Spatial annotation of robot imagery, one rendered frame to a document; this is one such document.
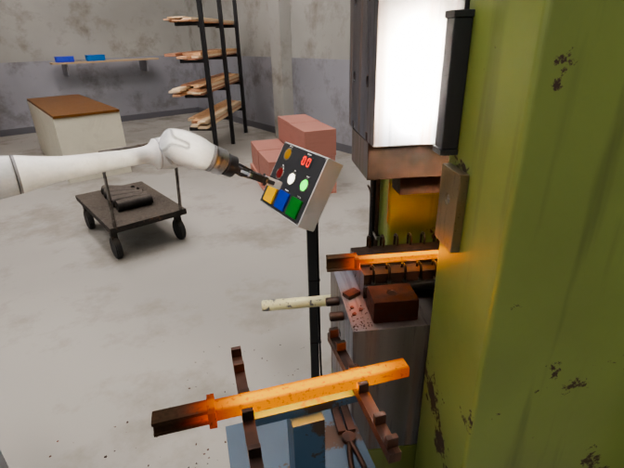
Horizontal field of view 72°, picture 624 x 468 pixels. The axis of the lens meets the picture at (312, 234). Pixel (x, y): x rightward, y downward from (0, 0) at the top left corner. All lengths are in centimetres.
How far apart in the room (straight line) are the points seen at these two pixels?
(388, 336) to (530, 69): 72
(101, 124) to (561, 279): 574
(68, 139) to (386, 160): 529
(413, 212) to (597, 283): 69
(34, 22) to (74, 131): 447
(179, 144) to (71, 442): 149
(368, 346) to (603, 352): 51
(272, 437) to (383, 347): 36
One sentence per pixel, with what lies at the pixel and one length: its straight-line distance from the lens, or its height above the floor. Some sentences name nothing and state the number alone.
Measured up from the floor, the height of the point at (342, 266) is 98.
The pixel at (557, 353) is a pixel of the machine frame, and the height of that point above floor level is 103.
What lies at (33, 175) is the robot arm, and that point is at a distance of 130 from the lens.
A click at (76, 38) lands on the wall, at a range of 1038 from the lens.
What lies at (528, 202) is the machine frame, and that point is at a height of 135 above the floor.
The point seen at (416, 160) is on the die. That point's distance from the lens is 112.
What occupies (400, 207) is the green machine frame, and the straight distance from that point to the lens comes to 145.
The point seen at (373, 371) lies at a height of 104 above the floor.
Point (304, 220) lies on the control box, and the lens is 161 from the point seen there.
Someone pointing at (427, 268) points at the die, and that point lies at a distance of 127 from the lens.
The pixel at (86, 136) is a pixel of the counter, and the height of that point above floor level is 54.
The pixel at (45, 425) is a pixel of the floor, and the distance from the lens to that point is 249.
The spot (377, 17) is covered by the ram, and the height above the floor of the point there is 164.
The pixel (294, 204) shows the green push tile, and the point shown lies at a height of 102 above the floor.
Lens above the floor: 160
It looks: 25 degrees down
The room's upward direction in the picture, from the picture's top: 2 degrees counter-clockwise
